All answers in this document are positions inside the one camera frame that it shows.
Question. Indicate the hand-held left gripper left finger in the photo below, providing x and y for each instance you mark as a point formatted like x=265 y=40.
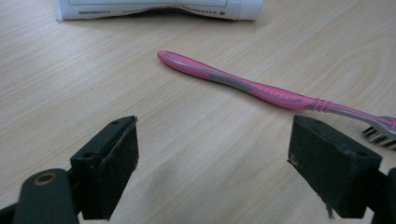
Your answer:
x=104 y=168

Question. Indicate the pink toothbrush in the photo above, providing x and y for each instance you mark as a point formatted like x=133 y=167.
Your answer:
x=274 y=95

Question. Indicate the white toothpaste tube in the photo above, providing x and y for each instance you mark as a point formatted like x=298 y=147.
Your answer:
x=155 y=9

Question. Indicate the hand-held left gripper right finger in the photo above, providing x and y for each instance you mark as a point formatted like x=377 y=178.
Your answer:
x=333 y=174

